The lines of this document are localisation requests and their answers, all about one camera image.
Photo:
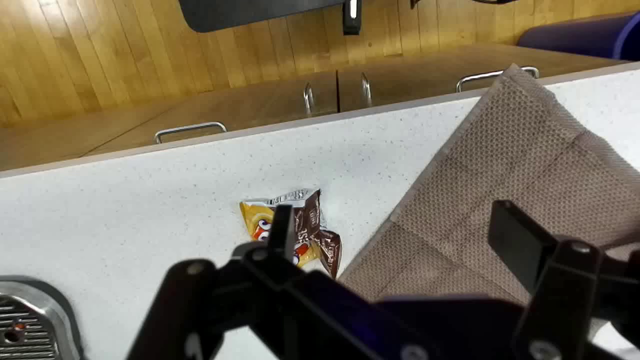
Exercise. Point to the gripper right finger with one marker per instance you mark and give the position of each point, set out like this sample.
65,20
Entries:
560,290

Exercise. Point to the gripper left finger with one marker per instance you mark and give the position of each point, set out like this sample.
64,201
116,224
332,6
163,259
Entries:
300,310

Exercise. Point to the brown candy packet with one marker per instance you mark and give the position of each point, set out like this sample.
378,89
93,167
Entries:
312,220

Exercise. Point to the yellow candy packet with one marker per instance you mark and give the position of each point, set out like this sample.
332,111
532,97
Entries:
256,220

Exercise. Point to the beige quilted mat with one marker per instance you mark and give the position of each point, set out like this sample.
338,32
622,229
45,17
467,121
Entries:
515,170

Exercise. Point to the purple seat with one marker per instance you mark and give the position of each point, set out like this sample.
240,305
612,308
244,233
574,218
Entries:
585,37

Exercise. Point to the silver metal grille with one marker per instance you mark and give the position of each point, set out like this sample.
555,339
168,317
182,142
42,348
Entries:
30,320

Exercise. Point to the black device with white light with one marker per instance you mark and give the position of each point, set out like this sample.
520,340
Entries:
352,17

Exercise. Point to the dark grey board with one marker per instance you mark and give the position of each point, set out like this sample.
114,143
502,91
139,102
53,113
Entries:
240,12

